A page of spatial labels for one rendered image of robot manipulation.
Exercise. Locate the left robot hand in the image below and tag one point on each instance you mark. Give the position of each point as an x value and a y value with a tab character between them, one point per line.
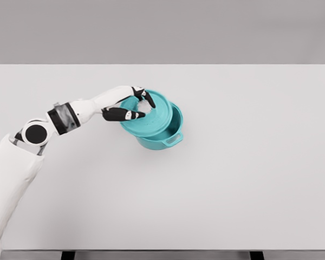
114	97

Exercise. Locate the teal pot lid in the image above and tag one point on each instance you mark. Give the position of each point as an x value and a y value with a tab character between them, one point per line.
151	119

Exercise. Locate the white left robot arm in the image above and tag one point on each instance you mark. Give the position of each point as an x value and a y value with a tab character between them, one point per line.
13	173

